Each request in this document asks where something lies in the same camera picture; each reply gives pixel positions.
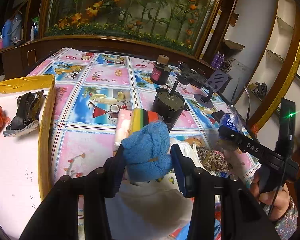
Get blue knitted cloth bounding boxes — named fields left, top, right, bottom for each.
left=121, top=121, right=172, bottom=183

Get pink tissue pack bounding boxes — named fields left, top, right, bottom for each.
left=114, top=109, right=133, bottom=151

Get black snack packet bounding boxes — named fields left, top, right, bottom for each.
left=3, top=90, right=44, bottom=137

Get person right hand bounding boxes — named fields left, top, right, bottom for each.
left=250, top=168, right=290, bottom=222

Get brown knitted sock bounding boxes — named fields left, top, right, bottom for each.
left=197, top=147, right=232, bottom=172

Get white cloth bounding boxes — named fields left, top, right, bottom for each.
left=104, top=139, right=198, bottom=240

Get rainbow striped sponge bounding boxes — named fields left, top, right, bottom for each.
left=129, top=108, right=163, bottom=135

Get large black gear motor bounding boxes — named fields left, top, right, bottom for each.
left=152, top=80, right=190, bottom=132

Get colourful patterned tablecloth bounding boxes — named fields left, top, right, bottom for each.
left=27, top=47, right=263, bottom=240

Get purple phone stand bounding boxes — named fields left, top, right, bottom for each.
left=194, top=69, right=229, bottom=108

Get yellow cardboard box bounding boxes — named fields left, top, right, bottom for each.
left=0, top=75, right=56, bottom=239

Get purple bottles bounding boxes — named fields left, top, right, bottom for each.
left=211, top=51, right=225, bottom=69

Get flower landscape painting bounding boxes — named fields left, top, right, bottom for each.
left=45, top=0, right=219, bottom=55

